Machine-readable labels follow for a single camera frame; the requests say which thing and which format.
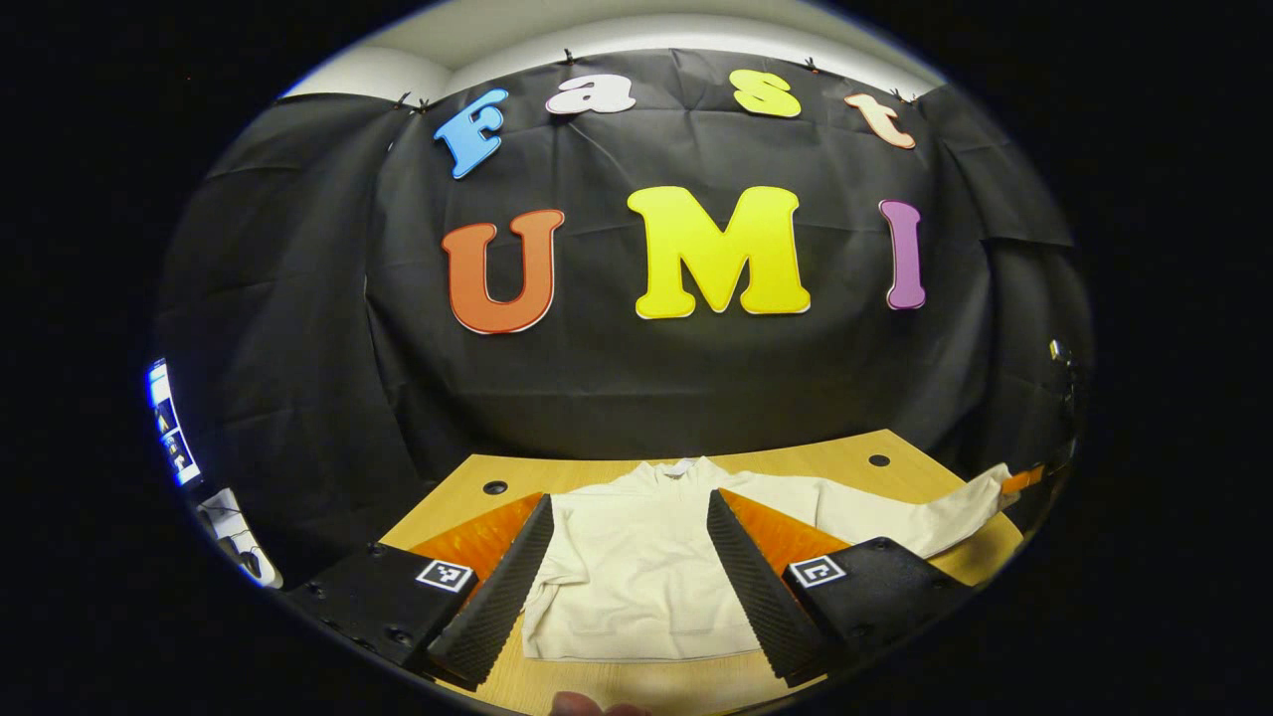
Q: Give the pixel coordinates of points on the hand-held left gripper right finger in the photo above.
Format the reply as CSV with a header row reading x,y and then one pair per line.
x,y
756,597

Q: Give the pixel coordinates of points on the black backdrop cloth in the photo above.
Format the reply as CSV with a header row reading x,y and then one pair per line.
x,y
597,378

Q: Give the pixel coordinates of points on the white side desk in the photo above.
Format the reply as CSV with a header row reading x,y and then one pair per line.
x,y
221,505

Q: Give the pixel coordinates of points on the cream sweater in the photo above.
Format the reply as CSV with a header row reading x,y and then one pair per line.
x,y
636,567

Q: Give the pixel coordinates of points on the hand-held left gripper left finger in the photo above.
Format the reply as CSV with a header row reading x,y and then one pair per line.
x,y
507,597

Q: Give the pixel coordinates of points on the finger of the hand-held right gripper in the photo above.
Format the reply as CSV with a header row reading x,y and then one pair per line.
x,y
1022,480

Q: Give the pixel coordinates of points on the computer monitor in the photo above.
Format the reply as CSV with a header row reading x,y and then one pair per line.
x,y
167,423

